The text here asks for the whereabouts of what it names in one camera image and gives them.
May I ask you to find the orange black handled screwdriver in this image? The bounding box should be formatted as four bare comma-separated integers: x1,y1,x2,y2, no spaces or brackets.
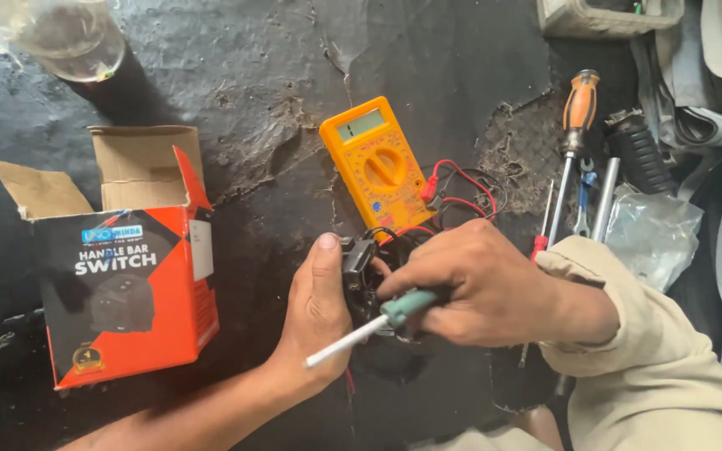
547,69,601,249

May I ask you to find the small red handled screwdriver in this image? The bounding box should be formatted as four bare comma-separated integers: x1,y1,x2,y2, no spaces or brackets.
529,180,555,265

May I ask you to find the orange black cardboard box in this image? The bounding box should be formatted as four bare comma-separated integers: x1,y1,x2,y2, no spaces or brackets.
0,124,221,391

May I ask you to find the person's right hand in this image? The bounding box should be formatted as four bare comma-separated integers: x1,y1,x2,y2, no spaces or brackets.
375,217,615,349

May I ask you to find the green white screwdriver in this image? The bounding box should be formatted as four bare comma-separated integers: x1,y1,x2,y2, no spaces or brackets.
304,287,445,369

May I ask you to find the red multimeter lead wire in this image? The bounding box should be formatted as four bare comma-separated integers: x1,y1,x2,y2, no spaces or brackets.
379,159,498,247

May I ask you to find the yellow digital multimeter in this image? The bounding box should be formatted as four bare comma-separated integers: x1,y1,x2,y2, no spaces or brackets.
318,96,439,234

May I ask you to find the small steel spanner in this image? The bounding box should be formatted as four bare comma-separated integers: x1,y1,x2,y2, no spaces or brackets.
573,158,598,239

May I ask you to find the black handlebar switch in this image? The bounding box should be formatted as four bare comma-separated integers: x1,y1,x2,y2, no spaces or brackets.
340,233,421,344

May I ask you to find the clear plastic bag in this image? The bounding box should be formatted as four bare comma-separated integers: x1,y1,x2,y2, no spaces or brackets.
604,183,705,294

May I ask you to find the silver metal tube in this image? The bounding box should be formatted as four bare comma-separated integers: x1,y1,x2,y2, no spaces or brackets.
591,157,622,244

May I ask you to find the black rubber handlebar grip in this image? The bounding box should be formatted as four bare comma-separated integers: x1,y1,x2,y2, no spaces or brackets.
605,109,679,196

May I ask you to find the beige plastic tray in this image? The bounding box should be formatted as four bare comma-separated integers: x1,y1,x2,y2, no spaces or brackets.
536,0,686,40

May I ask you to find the person's left hand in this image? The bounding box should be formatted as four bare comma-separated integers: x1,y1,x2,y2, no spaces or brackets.
278,232,393,393

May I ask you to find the black multimeter lead wire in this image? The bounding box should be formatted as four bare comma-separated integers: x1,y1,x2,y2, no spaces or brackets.
427,167,510,230

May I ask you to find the clear plastic bottle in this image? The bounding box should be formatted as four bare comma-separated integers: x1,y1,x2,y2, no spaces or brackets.
0,0,127,84

